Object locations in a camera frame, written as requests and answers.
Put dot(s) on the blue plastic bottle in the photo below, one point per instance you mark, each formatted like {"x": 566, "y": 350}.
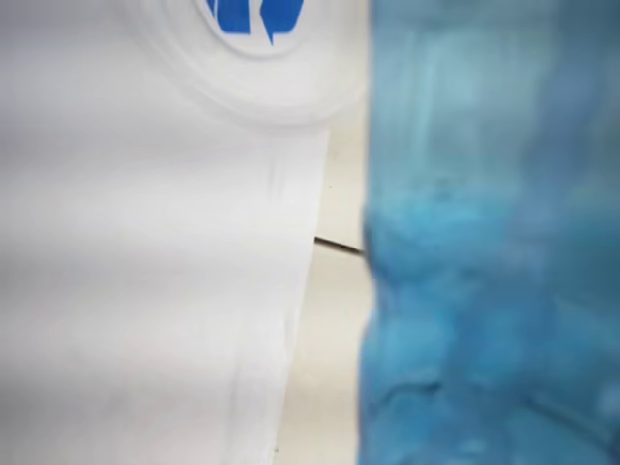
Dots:
{"x": 484, "y": 242}

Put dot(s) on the clear cup blue recycling symbol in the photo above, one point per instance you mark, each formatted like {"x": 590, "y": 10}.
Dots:
{"x": 271, "y": 87}

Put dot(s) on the white paper sheet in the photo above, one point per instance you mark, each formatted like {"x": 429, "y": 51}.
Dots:
{"x": 145, "y": 242}

